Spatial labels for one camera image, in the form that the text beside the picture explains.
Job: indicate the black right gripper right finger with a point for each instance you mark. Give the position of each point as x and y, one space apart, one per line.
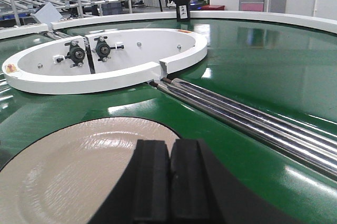
204 191

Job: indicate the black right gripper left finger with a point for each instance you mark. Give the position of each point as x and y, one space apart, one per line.
141 193

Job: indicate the beige plate black rim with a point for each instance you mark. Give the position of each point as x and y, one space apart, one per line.
65 176

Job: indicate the red box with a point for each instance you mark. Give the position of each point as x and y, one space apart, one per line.
212 8

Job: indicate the black sensor box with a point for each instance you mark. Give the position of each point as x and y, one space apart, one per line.
182 10

